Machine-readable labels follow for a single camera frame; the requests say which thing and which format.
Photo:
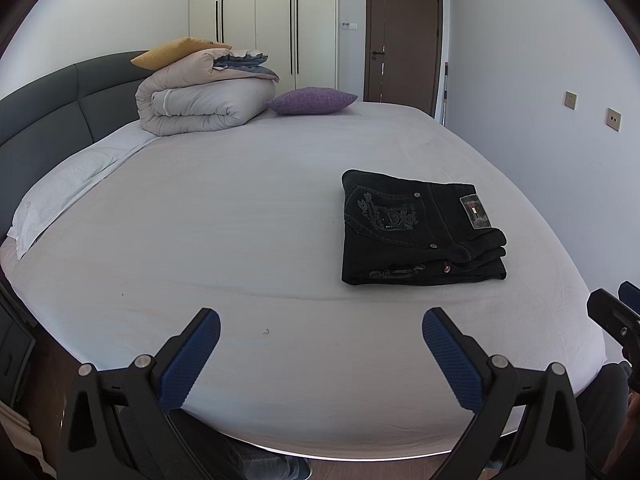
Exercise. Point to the white pillow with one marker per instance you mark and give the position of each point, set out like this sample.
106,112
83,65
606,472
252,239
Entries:
60,195

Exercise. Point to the person's leg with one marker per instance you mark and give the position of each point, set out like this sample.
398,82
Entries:
600,410

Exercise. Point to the white bed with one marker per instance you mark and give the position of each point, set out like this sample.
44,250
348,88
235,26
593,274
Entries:
225,240

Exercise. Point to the yellow pillow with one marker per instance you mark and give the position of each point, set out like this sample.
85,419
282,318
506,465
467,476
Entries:
170,52

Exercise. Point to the brown door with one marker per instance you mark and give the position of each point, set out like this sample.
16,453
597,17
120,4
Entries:
405,35

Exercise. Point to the cream wardrobe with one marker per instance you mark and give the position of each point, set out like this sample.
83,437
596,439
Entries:
260,10

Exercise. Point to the beige cloth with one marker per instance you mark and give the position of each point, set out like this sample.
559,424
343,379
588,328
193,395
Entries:
10,420

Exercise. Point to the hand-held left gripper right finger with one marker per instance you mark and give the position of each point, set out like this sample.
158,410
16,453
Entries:
450,360

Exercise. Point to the blue-grey cloth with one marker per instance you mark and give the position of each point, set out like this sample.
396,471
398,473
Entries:
245,63

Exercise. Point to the dark nightstand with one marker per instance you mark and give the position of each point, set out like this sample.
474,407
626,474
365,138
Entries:
15,355

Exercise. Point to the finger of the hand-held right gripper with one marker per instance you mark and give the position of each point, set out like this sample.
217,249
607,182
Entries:
612,317
631,295

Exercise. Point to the black pants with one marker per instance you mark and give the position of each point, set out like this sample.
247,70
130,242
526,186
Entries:
400,250

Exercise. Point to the gold wall socket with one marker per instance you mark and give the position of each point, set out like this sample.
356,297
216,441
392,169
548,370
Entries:
570,100
614,119

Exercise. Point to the folded beige duvet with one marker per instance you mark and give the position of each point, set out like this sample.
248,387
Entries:
200,105

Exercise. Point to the grey headboard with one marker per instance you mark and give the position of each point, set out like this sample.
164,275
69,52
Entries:
50,105

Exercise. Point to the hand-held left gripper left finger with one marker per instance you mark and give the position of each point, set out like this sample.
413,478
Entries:
192,355

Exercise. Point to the purple pillow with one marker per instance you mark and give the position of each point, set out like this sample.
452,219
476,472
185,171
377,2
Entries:
310,101

